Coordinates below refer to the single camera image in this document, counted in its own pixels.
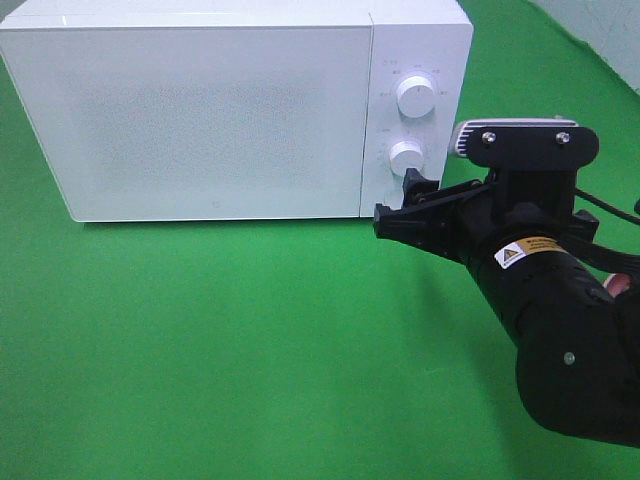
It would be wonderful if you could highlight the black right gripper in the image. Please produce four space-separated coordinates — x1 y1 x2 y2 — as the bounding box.
373 168 598 268

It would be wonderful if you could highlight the white microwave door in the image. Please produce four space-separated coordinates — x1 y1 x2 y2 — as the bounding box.
1 27 370 222

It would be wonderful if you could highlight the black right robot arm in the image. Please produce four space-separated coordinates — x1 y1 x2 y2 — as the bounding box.
374 169 639 446

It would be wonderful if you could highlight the lower white microwave knob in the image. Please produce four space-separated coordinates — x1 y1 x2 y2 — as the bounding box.
389 141 425 177

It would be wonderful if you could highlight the white microwave knob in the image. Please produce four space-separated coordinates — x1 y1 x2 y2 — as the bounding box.
396 75 435 119
389 141 425 177

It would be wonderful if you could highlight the upper white microwave knob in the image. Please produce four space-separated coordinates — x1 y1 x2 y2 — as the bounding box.
396 75 435 119

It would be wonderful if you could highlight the white microwave oven body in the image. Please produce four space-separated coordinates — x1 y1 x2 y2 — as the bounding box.
1 1 473 218

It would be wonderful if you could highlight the green table cloth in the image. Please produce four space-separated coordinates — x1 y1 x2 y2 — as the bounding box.
0 0 640 480

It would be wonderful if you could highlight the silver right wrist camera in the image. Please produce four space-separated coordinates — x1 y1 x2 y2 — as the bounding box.
449 118 599 172

